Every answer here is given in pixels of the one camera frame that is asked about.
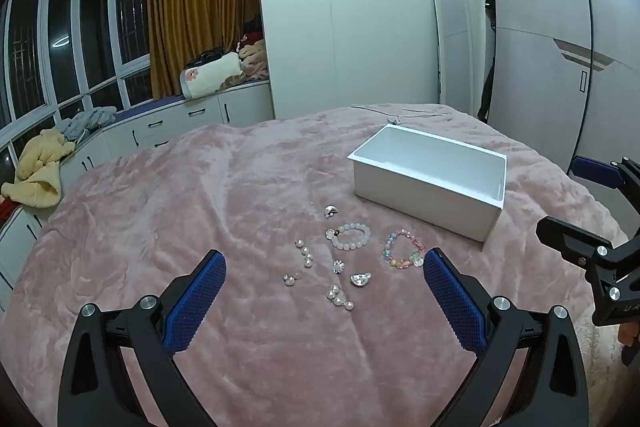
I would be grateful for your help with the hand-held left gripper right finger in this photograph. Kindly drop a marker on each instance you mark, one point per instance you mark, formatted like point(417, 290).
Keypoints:
point(452, 302)

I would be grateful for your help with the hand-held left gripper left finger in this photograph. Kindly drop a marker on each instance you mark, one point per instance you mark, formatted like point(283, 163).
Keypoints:
point(197, 302)

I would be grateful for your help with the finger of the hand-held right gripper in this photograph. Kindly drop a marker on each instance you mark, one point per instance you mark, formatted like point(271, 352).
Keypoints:
point(562, 237)
point(595, 172)

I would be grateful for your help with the pearl stud earring pair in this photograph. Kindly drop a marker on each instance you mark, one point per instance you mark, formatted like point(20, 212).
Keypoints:
point(288, 280)

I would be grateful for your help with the silver heart charm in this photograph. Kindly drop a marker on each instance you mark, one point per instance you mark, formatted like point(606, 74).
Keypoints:
point(361, 280)

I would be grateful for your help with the white rectangular box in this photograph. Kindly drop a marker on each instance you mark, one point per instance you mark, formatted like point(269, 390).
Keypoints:
point(425, 202)

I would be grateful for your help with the pearl cluster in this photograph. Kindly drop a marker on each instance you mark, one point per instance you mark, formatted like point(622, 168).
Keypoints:
point(341, 299)

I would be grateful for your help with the silver flower earring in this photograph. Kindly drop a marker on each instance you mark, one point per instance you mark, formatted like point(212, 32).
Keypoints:
point(339, 266)

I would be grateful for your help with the pink fluffy blanket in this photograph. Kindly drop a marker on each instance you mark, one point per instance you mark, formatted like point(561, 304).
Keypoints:
point(225, 207)

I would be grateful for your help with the white wardrobe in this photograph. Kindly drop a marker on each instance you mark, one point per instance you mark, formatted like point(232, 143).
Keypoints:
point(540, 32)

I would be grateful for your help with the white framed standing mirror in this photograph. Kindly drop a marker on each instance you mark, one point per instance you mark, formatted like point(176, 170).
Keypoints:
point(455, 47)

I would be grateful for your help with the yellow fleece blanket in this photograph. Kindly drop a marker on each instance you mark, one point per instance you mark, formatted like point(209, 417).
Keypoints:
point(40, 167)

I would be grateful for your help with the red cloth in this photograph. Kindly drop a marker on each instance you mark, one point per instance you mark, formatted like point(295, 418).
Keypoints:
point(7, 209)

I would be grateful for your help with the grey clothes pile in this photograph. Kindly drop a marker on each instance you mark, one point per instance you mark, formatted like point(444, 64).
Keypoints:
point(87, 119)

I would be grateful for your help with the white flower print pillow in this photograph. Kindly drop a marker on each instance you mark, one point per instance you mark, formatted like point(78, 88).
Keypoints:
point(210, 77)

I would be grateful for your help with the black cloth bundle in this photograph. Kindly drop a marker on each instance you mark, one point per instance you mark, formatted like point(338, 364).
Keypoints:
point(210, 55)

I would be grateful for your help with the pile of plush clothes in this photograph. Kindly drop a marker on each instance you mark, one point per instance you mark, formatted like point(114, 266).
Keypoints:
point(255, 57)

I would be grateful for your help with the large bay window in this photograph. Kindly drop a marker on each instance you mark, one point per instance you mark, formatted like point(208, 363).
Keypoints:
point(100, 32)

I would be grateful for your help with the mustard yellow curtain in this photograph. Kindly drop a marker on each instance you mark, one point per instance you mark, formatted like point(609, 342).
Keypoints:
point(200, 7)

